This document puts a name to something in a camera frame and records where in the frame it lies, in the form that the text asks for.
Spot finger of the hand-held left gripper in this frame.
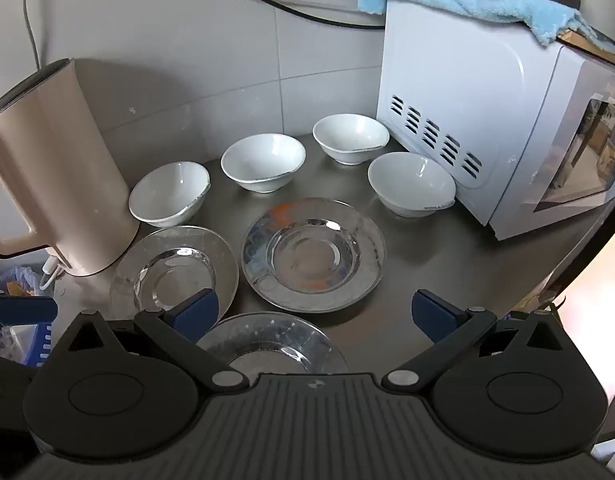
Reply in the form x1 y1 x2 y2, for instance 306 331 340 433
0 288 56 333

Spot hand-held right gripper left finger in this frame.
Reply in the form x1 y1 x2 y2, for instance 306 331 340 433
67 288 244 394

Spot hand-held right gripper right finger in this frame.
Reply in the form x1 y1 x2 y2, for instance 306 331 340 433
382 289 567 394

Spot dotted stainless steel plate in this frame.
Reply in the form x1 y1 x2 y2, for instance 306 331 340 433
196 311 349 376

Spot white ceramic bowl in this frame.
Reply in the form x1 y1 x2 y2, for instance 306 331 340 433
367 152 457 218
220 133 307 193
128 161 211 227

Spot stack of white bowls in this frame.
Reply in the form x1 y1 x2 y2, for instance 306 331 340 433
313 114 391 166

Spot clear plastic bag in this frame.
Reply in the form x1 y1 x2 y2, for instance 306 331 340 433
0 265 42 302

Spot blue plastic basket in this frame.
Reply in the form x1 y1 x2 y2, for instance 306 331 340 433
0 265 56 368

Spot white kettle plug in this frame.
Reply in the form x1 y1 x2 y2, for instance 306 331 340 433
38 255 71 292

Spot beige electric kettle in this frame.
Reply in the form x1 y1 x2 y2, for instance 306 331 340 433
0 58 141 279

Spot white microwave oven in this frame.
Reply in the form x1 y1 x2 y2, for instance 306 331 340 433
376 0 615 241

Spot wooden board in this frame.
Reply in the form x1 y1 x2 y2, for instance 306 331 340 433
557 29 615 69

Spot blue towel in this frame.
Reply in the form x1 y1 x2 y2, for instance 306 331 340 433
357 0 596 47

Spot grey cable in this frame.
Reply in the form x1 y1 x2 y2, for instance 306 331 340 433
14 0 44 72

